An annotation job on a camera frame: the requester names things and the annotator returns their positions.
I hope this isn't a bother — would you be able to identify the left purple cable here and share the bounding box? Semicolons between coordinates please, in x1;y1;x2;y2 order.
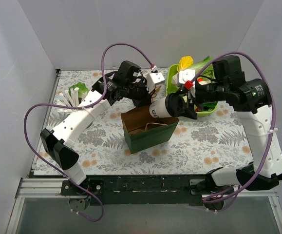
23;43;156;222

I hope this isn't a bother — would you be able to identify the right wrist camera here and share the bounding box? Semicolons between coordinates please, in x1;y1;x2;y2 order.
176;69;196;97

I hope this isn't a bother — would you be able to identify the large napa cabbage toy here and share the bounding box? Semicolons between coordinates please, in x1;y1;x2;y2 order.
172;56;216;81

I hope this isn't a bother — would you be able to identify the brown pulp cup carrier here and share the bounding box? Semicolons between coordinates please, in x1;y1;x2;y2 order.
129;127;148;135

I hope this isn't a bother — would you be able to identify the small bok choy toy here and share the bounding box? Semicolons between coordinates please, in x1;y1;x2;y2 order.
68;82;89;98

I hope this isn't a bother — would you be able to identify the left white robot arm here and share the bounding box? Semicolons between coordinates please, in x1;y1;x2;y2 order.
40;60;158;195

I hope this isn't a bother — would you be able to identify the white paper coffee cup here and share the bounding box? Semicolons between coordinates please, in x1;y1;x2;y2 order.
149;97;171;118

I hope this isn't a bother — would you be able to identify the green plastic basket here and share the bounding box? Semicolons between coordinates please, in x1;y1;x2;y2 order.
166;64;217;117

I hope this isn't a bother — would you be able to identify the yellow leafy vegetable toy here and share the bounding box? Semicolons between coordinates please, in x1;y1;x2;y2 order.
177;56;194;72

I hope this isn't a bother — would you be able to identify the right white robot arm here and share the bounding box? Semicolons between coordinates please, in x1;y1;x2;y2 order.
175;52;282;194

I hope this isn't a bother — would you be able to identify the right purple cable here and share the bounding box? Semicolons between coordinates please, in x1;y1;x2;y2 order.
190;51;278;213

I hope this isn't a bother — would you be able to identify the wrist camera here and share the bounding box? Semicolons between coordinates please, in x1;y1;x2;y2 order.
176;69;196;97
146;72;165;93

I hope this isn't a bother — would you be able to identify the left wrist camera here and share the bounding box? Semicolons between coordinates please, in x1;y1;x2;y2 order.
146;72;165;93

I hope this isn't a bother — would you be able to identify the brown green paper bag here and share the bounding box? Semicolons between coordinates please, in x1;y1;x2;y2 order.
121;106;179;154

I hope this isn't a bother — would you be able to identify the purple cable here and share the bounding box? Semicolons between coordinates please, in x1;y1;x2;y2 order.
23;43;156;222
190;51;278;213

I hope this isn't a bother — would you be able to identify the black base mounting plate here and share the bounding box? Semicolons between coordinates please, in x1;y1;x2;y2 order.
60;175;236;206

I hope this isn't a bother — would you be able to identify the aluminium frame rail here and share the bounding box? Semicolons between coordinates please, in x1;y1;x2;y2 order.
7;178;282;234

